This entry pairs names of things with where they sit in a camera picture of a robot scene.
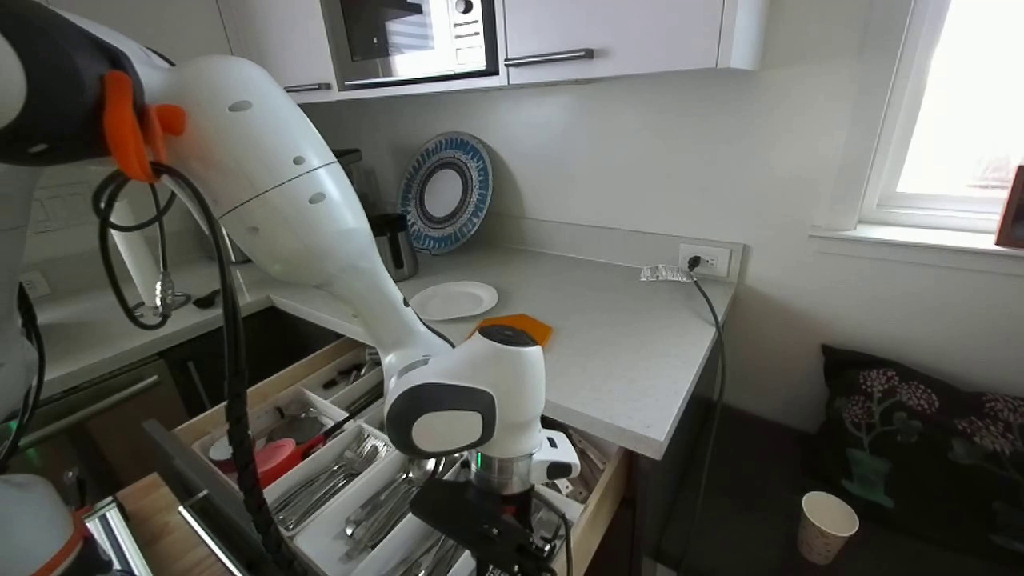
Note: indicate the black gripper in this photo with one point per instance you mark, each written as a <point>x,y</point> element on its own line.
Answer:
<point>483,516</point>

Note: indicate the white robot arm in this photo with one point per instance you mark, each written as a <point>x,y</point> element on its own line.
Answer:
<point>276,193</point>

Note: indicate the steel dinner fork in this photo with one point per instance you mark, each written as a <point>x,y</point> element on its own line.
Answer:
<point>323,482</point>
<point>339,484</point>

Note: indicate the wooden kitchen drawer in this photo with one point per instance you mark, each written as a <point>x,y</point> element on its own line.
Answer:
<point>310,368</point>

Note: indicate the dark grey drawer front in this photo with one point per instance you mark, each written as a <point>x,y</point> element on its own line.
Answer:
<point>195,474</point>

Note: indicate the steel table spoon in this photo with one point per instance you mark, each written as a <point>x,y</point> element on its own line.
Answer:
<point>371,516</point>
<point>390,496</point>

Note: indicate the white cutlery tray organizer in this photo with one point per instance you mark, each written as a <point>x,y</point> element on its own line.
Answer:
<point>321,536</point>

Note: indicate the orange hexagonal coaster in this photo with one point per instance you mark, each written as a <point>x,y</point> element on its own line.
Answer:
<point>525,323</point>

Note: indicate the small white plate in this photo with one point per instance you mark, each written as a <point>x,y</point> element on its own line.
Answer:
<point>454,303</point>

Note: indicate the white paper cup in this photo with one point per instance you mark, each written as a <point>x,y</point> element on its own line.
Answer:
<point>827,526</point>

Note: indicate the steel carafe black lid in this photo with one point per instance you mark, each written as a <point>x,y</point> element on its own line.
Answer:
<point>398,250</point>

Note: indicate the blue white decorative plate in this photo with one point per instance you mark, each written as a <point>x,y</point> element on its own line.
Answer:
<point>450,220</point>

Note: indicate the steel built-in microwave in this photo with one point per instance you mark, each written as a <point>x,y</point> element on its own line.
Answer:
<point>411,36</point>

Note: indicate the white upper cabinet door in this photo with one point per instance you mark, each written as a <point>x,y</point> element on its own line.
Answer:
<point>642,26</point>
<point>276,36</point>

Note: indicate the white framed window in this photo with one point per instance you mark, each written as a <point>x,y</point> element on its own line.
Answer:
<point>961,107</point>

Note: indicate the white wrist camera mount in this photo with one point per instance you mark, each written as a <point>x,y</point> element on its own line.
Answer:
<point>558,452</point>

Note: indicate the white wall outlet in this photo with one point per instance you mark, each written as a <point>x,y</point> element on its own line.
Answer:
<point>706,260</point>

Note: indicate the small brown picture frame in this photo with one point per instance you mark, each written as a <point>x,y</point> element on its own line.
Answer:
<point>1011,212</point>

